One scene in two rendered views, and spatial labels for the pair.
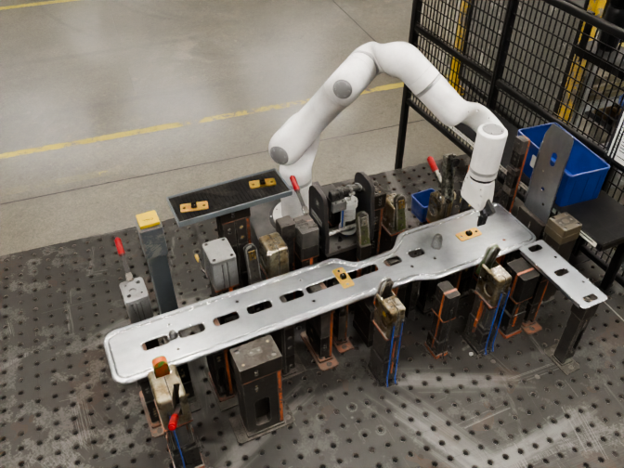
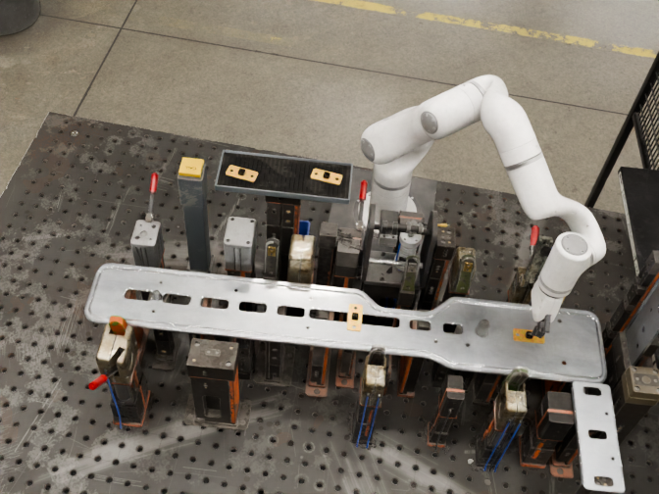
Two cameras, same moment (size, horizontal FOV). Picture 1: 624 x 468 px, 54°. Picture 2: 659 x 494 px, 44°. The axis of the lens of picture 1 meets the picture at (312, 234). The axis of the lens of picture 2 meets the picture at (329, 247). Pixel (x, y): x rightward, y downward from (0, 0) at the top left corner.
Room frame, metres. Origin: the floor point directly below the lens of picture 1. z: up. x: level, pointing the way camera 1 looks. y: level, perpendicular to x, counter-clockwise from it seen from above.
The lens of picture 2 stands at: (0.18, -0.52, 2.84)
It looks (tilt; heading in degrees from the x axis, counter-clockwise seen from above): 52 degrees down; 25
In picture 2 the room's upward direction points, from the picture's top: 6 degrees clockwise
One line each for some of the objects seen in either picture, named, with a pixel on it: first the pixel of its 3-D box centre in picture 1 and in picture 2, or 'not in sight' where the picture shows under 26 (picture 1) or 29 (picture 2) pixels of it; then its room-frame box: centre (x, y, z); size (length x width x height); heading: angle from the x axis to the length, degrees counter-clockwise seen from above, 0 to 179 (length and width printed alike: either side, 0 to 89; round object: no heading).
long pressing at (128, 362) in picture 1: (338, 282); (346, 320); (1.29, -0.08, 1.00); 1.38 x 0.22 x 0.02; 115
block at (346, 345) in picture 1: (339, 308); (349, 343); (1.31, -0.09, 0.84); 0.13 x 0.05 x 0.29; 25
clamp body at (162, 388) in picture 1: (177, 422); (125, 377); (0.88, 0.36, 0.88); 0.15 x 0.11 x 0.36; 25
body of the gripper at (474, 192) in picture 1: (479, 187); (548, 295); (1.50, -0.52, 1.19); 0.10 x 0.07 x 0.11; 25
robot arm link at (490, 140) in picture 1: (488, 147); (567, 260); (1.50, -0.52, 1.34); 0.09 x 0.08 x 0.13; 156
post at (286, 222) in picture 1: (287, 266); (324, 271); (1.45, 0.08, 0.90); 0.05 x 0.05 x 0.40; 25
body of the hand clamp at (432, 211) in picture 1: (435, 233); (513, 310); (1.65, -0.45, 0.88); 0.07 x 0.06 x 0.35; 25
